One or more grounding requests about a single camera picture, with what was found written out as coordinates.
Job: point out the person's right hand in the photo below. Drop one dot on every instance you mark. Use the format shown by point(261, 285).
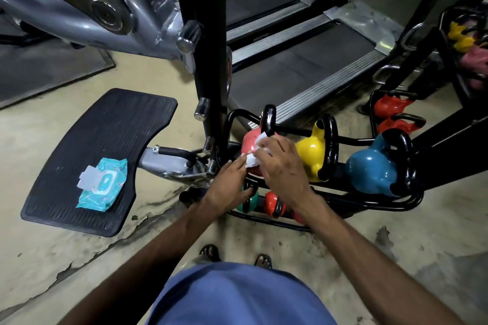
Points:
point(284, 172)

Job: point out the person's left hand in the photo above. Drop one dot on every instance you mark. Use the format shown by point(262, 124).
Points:
point(225, 191)

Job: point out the person's right thumb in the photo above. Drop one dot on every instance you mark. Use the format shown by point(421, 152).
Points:
point(262, 159)

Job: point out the person's left thumb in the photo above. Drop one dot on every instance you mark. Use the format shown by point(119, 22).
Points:
point(246, 194)

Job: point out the white wet wipe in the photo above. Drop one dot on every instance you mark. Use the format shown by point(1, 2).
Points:
point(251, 161)

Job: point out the person's right forearm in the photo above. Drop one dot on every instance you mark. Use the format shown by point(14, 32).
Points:
point(362, 263)

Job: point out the person's left forearm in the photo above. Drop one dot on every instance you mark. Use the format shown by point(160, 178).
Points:
point(152, 260)

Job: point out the small green kettlebell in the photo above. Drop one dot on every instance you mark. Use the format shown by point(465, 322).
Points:
point(251, 203)

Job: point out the small red kettlebell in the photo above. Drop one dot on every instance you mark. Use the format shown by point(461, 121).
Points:
point(270, 203)
point(298, 218)

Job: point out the person's left sandalled foot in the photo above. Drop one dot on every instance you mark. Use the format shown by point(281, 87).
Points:
point(209, 253)

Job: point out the person's sandalled foot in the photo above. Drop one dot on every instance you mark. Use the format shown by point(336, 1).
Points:
point(264, 261)
point(209, 253)

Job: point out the person's right sandalled foot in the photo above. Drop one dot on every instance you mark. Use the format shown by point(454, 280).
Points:
point(264, 261)

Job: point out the treadmill with silver side rails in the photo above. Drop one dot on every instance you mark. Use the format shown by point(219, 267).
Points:
point(305, 65)

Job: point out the person's blue shirt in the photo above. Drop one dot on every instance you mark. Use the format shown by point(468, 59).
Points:
point(236, 298)

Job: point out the black kettlebell rack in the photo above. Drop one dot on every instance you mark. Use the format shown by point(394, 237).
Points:
point(381, 203)

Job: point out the teal wet wipes pack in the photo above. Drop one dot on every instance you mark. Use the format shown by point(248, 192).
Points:
point(105, 184)

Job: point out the black ribbed rubber footplate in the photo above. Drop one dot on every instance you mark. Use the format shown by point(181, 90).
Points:
point(114, 130)

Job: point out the treadmill with grey deck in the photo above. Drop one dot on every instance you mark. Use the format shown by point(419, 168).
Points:
point(259, 1)

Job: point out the black tall weight rack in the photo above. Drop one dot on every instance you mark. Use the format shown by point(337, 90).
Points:
point(453, 69)

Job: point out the black floor mat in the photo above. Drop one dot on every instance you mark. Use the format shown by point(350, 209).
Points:
point(42, 69)

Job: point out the silver footplate bracket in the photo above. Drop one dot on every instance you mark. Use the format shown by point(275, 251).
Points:
point(171, 168)

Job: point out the black upright machine post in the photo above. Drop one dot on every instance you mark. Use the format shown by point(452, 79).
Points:
point(204, 50)

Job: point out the silver exercise machine frame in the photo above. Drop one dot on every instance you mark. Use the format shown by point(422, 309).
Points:
point(76, 5)

